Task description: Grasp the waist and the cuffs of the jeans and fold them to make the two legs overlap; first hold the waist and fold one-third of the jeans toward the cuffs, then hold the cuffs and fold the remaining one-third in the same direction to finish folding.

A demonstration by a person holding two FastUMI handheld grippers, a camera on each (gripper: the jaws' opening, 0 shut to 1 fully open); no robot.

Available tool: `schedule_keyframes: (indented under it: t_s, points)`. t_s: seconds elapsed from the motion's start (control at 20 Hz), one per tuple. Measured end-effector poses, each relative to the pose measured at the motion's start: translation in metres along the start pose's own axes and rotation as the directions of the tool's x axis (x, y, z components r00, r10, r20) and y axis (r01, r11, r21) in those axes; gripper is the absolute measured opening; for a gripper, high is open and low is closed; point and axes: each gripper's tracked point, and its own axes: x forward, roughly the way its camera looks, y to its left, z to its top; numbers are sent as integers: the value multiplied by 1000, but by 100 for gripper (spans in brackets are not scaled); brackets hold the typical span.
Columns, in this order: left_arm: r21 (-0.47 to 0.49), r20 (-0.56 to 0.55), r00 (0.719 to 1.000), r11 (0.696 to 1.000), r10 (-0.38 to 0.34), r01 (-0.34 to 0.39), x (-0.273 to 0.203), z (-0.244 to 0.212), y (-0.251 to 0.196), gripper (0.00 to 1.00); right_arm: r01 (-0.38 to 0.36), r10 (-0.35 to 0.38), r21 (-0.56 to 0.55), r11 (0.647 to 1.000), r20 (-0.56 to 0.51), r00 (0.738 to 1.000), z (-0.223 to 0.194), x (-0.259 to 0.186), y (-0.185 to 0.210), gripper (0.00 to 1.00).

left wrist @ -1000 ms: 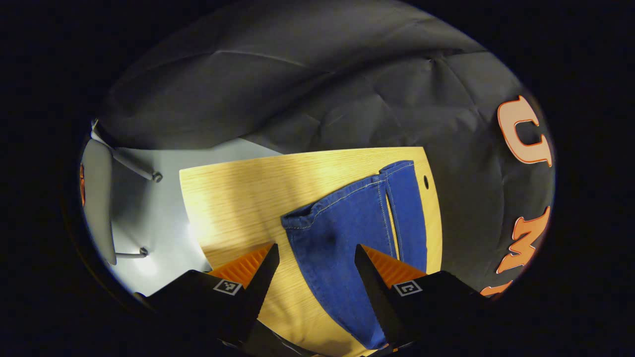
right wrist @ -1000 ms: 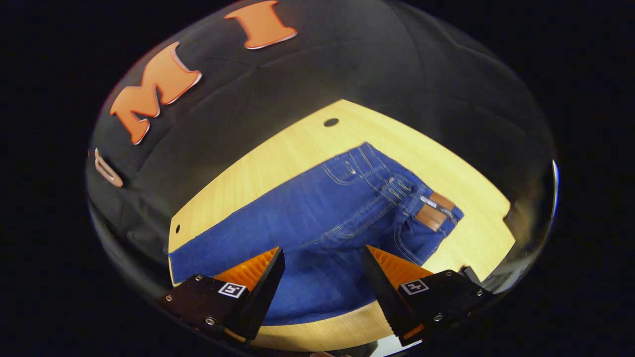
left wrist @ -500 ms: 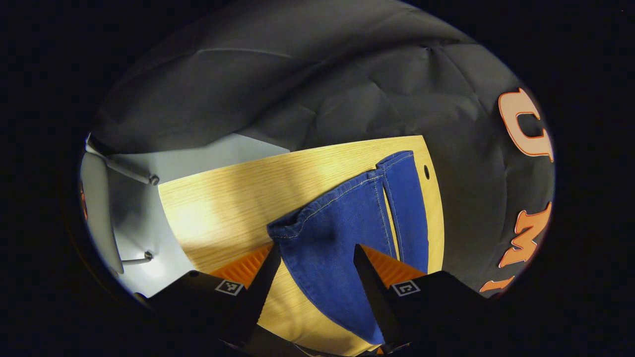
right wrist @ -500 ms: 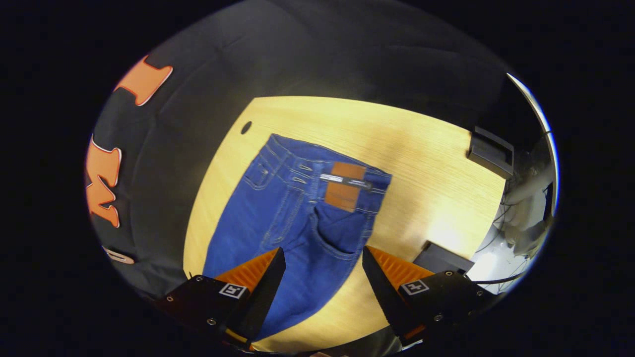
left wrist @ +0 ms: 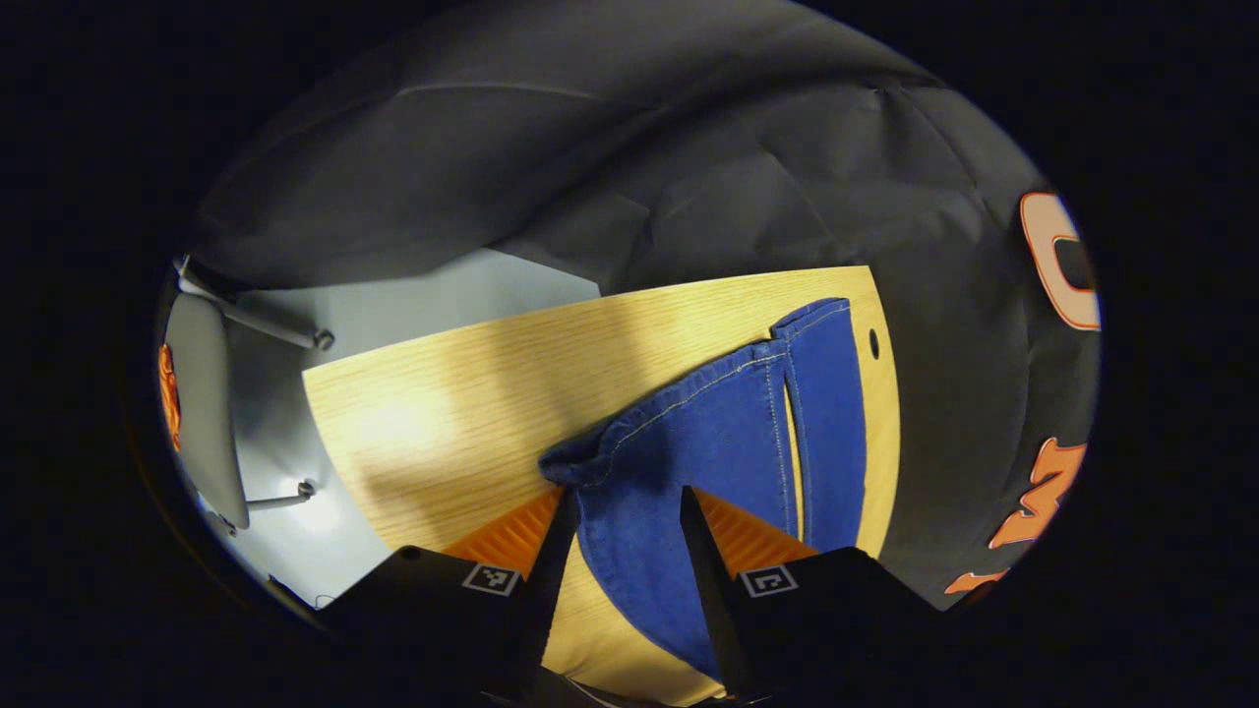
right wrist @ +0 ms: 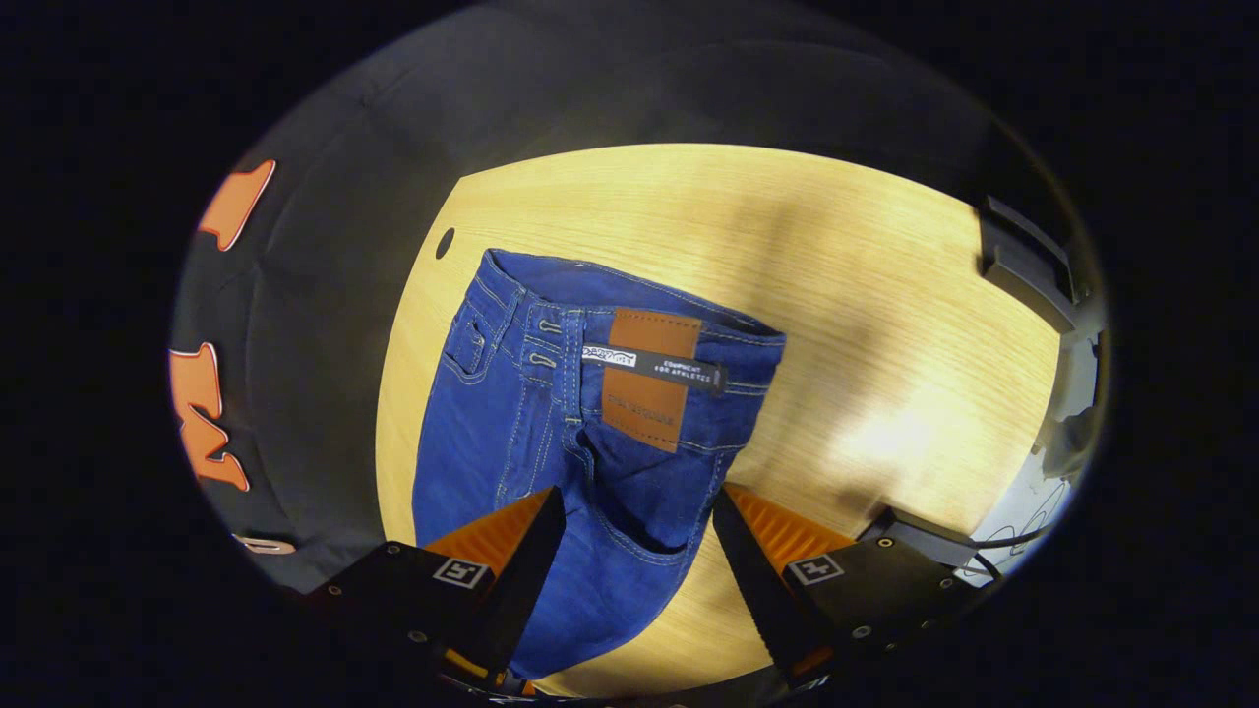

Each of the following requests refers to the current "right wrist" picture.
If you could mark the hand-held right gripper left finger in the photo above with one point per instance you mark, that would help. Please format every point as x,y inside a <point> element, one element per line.
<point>521,580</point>

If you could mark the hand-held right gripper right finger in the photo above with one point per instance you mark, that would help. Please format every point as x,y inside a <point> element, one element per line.
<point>752,580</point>

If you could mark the blue denim jeans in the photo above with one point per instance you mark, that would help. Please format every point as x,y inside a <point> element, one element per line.
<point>511,433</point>

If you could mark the black backdrop cloth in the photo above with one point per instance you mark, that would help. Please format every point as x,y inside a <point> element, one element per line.
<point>315,324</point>

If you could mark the black metal frame part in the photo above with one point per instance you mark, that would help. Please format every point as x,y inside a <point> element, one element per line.
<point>1028,265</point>

